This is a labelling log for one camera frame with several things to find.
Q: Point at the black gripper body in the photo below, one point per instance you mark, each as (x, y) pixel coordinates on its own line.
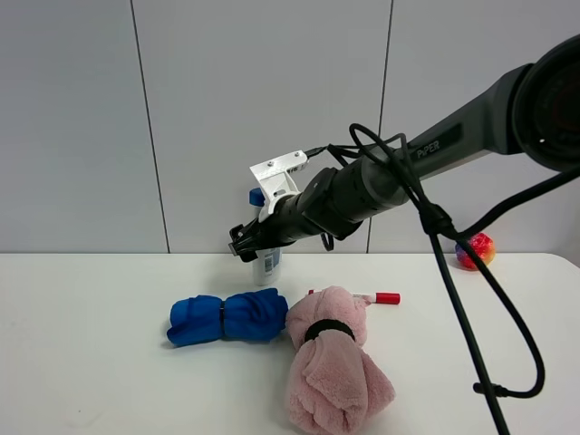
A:
(290, 222)

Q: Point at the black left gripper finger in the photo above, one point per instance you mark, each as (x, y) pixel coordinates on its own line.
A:
(244, 254)

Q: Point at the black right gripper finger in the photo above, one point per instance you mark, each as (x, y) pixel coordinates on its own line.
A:
(244, 233)

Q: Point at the white blue shampoo bottle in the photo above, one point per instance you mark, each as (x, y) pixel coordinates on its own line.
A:
(266, 268)

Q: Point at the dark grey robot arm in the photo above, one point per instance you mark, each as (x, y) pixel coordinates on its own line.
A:
(533, 109)

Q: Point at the black band on blue towel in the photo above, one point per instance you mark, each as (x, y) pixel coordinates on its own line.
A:
(222, 319)

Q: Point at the rolled blue towel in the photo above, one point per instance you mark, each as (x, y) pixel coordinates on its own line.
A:
(252, 317)

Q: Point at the red capped marker pen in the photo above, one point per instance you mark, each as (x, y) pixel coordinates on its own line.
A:
(343, 298)

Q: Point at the rolled pink fluffy towel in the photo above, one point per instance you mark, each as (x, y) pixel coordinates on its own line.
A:
(333, 385)

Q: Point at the rainbow coloured ball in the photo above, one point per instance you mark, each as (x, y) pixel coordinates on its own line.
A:
(482, 245)

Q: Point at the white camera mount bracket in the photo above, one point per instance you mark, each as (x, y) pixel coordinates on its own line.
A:
(274, 177)

